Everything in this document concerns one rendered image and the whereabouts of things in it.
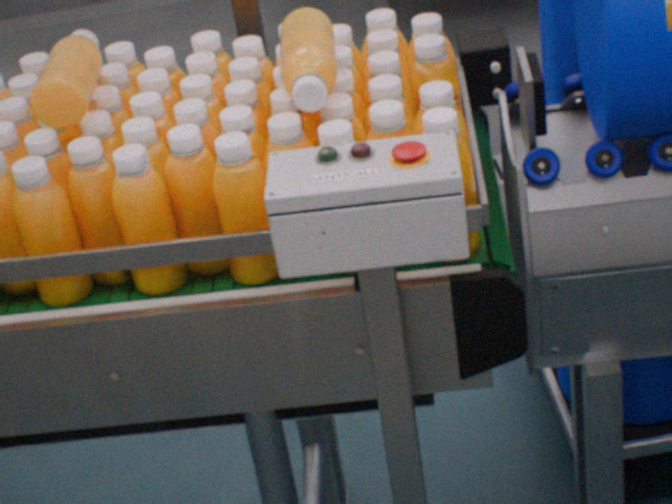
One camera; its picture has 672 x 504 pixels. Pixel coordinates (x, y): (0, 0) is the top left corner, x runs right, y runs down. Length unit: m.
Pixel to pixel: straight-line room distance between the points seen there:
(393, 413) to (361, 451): 1.13
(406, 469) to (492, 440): 1.06
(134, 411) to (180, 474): 1.05
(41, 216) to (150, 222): 0.12
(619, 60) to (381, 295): 0.37
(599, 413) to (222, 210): 0.63
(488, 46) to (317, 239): 0.56
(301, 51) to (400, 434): 0.46
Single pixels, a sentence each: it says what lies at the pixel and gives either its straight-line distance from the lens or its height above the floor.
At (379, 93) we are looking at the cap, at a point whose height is 1.07.
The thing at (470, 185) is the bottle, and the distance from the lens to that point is 1.44.
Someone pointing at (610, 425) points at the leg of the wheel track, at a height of 0.53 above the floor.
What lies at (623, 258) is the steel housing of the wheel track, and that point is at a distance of 1.58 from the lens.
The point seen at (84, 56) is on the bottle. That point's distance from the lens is 1.58.
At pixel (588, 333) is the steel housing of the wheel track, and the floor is 0.69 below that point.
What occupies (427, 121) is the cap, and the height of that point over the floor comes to 1.08.
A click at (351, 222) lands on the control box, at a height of 1.06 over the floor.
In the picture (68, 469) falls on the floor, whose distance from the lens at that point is 2.73.
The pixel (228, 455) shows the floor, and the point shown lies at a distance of 2.64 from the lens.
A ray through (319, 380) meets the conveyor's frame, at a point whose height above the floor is 0.77.
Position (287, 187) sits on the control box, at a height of 1.10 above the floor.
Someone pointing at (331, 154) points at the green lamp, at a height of 1.11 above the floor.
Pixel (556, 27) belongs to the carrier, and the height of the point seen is 0.92.
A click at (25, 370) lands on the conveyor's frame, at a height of 0.83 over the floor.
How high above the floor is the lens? 1.73
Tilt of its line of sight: 33 degrees down
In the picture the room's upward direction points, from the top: 9 degrees counter-clockwise
